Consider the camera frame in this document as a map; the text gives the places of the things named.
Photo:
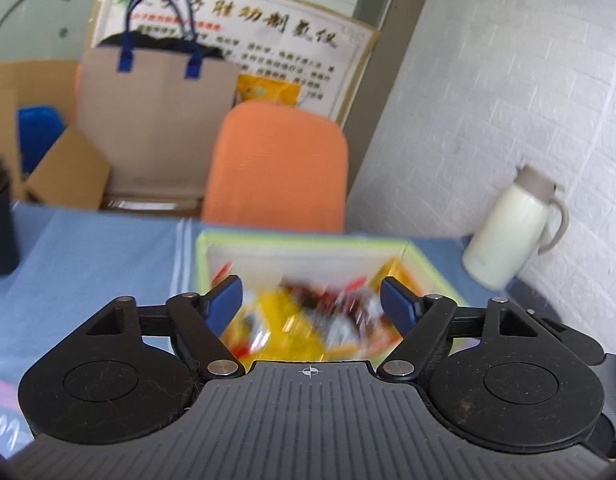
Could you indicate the orange chair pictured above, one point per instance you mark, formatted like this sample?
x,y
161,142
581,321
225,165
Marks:
x,y
278,170

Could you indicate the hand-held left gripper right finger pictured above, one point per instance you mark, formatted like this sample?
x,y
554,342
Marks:
x,y
398,305

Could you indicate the yellow bag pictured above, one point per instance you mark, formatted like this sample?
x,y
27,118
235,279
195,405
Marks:
x,y
268,90

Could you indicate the black cup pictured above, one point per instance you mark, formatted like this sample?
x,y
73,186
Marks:
x,y
0,220

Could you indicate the pile of mixed snack packets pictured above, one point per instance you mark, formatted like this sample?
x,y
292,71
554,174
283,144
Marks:
x,y
288,320

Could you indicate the white thermos jug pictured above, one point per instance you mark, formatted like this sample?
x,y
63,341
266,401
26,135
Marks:
x,y
503,230

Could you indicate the brown cardboard box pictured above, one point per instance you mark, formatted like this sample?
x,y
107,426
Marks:
x,y
72,170

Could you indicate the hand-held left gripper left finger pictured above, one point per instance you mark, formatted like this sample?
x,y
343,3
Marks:
x,y
225,302

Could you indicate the green cardboard box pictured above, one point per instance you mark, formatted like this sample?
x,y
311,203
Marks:
x,y
430,275

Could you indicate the blue plastic item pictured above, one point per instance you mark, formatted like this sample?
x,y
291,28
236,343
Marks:
x,y
37,135

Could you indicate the blue checked tablecloth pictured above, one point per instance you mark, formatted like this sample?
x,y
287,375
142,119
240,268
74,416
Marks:
x,y
87,260

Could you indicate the wall poster with black text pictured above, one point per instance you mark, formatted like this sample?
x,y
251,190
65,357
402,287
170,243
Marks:
x,y
288,45

